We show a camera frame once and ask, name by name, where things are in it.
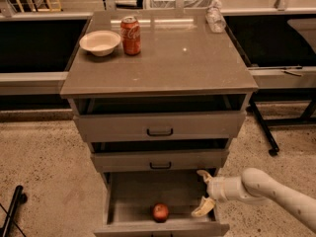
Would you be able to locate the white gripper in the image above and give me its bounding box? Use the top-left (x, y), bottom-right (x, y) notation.
top-left (192, 170), bottom-right (245, 217)

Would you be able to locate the red apple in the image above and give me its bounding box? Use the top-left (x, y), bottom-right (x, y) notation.
top-left (151, 203), bottom-right (169, 223)

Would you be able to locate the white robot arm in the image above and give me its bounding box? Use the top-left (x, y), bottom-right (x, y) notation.
top-left (192, 168), bottom-right (316, 233)

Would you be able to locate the middle grey drawer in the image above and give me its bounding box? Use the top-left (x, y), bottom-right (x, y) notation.
top-left (91, 138), bottom-right (229, 172)

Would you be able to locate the grey drawer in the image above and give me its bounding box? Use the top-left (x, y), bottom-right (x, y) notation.
top-left (95, 170), bottom-right (229, 237)
top-left (91, 138), bottom-right (229, 172)
top-left (74, 95), bottom-right (245, 142)

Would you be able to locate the bottom grey drawer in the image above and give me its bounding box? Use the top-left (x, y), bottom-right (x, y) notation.
top-left (95, 170), bottom-right (229, 237)

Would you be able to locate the top grey drawer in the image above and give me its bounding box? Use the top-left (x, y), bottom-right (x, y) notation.
top-left (74, 95), bottom-right (245, 142)

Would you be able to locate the grey drawer cabinet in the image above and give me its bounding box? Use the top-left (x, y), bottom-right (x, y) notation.
top-left (59, 9), bottom-right (259, 237)

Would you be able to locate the black stand leg right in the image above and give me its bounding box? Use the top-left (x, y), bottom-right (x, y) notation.
top-left (249, 98), bottom-right (316, 157)

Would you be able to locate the black stand leg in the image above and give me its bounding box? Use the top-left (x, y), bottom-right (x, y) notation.
top-left (249, 98), bottom-right (316, 157)
top-left (0, 185), bottom-right (28, 237)

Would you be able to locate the clear plastic bottle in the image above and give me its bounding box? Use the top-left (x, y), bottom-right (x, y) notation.
top-left (205, 7), bottom-right (226, 34)

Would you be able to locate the red coca-cola can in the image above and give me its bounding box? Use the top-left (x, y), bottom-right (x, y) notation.
top-left (120, 16), bottom-right (141, 55)

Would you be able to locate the white bowl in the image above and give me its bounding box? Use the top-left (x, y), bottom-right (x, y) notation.
top-left (79, 31), bottom-right (121, 57)

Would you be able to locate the black stand leg left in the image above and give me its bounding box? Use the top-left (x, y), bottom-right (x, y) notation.
top-left (0, 185), bottom-right (28, 237)

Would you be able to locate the white wire basket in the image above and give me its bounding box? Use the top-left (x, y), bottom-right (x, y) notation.
top-left (143, 0), bottom-right (221, 10)

